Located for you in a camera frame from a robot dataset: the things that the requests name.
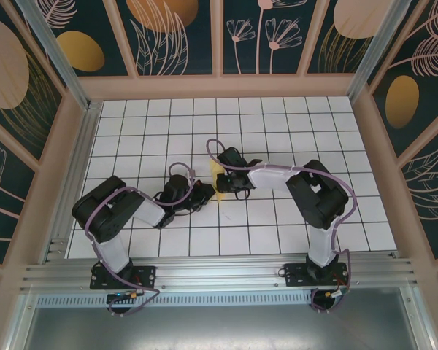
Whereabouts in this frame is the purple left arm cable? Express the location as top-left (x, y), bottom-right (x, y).
top-left (84, 162), bottom-right (198, 318)

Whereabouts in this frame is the grey metal sheet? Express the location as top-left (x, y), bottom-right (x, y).
top-left (21, 304), bottom-right (420, 350)

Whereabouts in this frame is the aluminium side rail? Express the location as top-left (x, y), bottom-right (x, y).
top-left (39, 101), bottom-right (104, 264)

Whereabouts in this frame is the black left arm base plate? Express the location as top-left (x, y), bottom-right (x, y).
top-left (90, 265), bottom-right (158, 291)

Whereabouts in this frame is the gold oval feather wall panel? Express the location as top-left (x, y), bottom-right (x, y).
top-left (368, 0), bottom-right (438, 156)

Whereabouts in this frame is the slotted grey cable duct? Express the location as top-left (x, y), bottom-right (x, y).
top-left (36, 289), bottom-right (315, 308)

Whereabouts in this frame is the wide aluminium mounting rail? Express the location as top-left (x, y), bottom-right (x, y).
top-left (20, 254), bottom-right (424, 293)

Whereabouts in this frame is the aluminium frame post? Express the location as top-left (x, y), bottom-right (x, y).
top-left (345, 0), bottom-right (415, 107)
top-left (14, 0), bottom-right (96, 112)

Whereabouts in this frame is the single flower wall panel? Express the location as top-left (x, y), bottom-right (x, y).
top-left (0, 120), bottom-right (37, 265)

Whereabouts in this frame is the aluminium frame side bar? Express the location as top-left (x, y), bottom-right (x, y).
top-left (5, 294), bottom-right (41, 350)
top-left (399, 287), bottom-right (438, 350)

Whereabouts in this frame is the orange disc leaf wall panel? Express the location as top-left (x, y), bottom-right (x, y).
top-left (115, 0), bottom-right (220, 77)

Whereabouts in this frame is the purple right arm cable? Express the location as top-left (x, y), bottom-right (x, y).
top-left (205, 138), bottom-right (358, 314)

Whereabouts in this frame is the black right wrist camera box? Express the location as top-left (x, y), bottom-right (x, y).
top-left (214, 171), bottom-right (239, 195)

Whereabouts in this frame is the pink disc gold lines panel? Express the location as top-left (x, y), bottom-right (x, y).
top-left (305, 0), bottom-right (386, 74)
top-left (0, 12), bottom-right (66, 163)

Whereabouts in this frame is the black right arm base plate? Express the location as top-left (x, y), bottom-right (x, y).
top-left (283, 262), bottom-right (353, 289)

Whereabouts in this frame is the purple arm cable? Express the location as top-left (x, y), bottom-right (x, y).
top-left (84, 162), bottom-right (198, 318)
top-left (205, 138), bottom-right (358, 314)

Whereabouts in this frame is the pink flowers wall panel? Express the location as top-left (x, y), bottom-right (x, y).
top-left (222, 0), bottom-right (317, 77)

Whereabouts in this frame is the pink leaves wall panel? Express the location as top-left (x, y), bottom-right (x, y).
top-left (401, 134), bottom-right (438, 264)

